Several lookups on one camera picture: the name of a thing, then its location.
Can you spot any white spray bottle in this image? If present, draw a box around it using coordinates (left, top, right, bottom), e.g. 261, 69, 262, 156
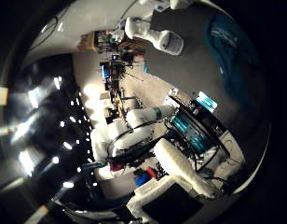
124, 17, 185, 57

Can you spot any brown cardboard box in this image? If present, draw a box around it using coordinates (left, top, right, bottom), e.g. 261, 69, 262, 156
75, 32, 98, 53

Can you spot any cluttered supply shelf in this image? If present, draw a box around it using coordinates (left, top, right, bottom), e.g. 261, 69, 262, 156
95, 28, 127, 53

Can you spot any blue object on floor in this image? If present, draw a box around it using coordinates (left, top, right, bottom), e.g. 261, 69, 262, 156
134, 172, 151, 188

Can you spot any red object on floor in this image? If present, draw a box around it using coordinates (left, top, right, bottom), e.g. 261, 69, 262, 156
145, 166, 157, 180

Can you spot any teal cloth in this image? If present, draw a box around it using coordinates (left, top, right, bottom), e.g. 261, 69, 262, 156
203, 13, 260, 109

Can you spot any black and teal electronics rack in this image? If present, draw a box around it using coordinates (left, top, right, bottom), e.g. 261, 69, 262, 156
163, 90, 232, 156

